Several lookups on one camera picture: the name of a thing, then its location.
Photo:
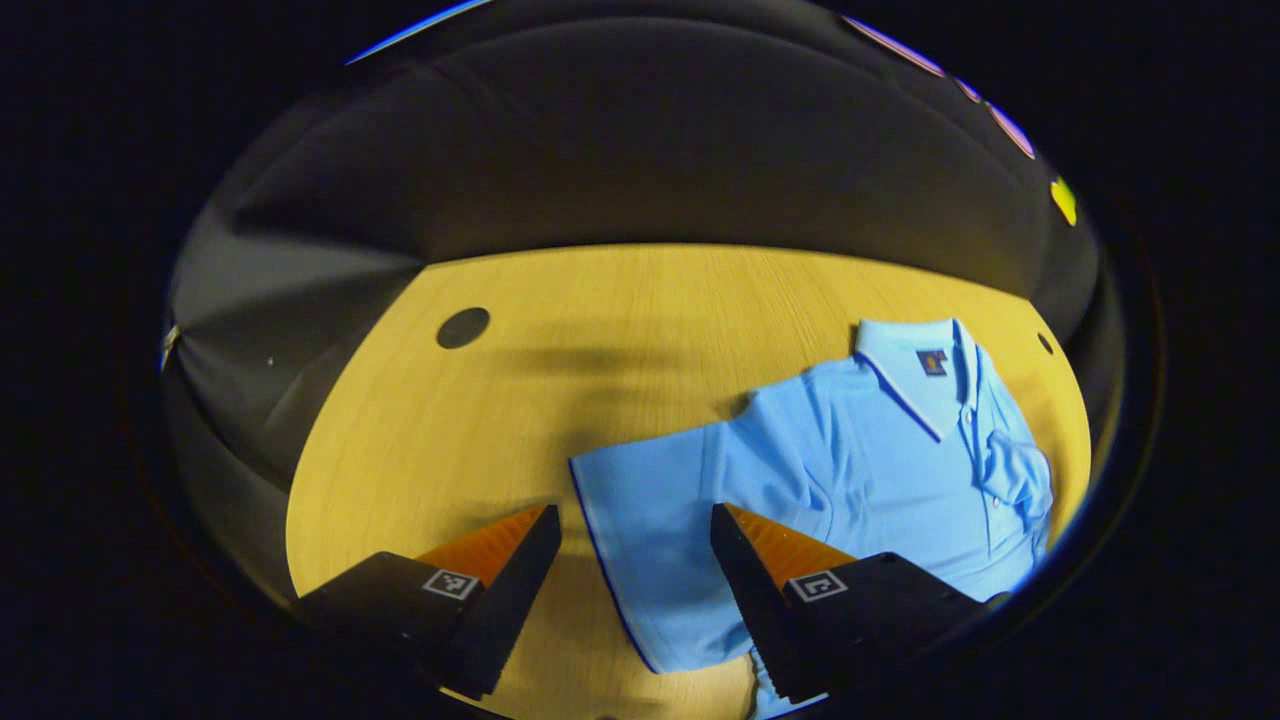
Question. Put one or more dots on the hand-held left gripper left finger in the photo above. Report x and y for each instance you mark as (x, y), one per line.
(515, 590)

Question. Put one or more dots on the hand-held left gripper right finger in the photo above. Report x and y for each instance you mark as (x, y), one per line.
(755, 590)

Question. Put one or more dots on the light blue T-shirt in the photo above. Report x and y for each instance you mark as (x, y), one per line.
(880, 470)

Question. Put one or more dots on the black backdrop cloth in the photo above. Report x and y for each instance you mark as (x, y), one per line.
(620, 140)

